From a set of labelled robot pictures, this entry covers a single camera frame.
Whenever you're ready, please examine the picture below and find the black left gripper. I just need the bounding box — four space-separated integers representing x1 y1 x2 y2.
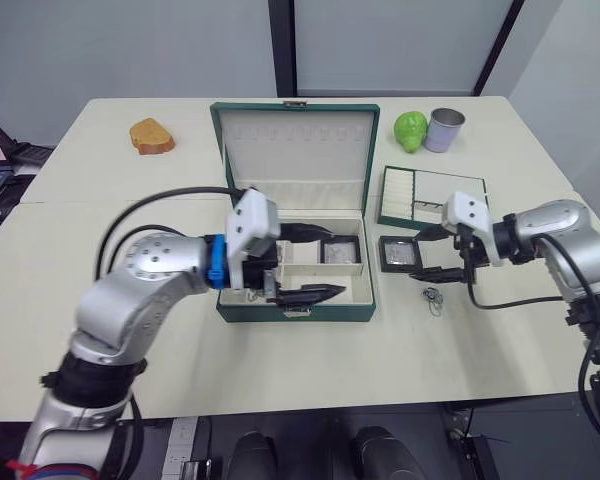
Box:
242 221 349 305

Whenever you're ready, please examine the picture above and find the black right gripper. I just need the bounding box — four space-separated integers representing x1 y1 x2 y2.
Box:
408 224 489 286

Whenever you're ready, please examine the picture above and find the black square display case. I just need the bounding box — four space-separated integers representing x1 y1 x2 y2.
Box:
320 234 360 265
377 234 427 274

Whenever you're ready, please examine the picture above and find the green cream jewelry tray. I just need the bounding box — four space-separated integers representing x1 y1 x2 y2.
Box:
376 164 493 227

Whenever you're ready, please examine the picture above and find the green jewelry box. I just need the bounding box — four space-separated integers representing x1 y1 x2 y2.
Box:
209 100 382 324

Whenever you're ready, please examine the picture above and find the blue left wrist clamp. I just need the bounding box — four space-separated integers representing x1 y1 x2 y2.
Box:
206 234 229 292

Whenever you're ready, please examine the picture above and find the grey metal cup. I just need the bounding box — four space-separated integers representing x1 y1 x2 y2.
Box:
423 107 467 154

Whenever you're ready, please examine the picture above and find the green pear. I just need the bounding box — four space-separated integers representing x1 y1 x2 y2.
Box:
392 110 429 155

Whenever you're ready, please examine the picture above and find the brown bread slice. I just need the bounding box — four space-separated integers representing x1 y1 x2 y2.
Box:
129 117 177 157

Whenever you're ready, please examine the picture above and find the dark rounded shape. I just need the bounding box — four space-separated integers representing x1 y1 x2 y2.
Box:
231 430 280 480
351 425 417 480

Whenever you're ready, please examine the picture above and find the white power strip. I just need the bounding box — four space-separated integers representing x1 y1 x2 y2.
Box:
159 416 200 480

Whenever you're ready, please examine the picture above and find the black keyboard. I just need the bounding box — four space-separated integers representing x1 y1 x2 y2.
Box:
7 141 54 177

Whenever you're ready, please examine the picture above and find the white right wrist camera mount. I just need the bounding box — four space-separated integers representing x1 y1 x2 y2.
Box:
440 190 504 268

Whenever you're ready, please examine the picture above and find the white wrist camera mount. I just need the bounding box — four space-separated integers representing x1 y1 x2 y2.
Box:
224 187 283 290
440 190 504 268

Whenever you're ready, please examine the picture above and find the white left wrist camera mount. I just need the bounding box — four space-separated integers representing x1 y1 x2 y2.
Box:
224 187 283 290

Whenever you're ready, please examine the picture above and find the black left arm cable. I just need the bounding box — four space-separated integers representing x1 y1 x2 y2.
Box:
95 186 249 281

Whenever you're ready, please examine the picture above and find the black table frame bracket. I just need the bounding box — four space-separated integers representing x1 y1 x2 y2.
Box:
441 403 504 480

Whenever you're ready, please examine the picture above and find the slanted dark window frame post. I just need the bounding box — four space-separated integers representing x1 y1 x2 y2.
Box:
471 0 527 97

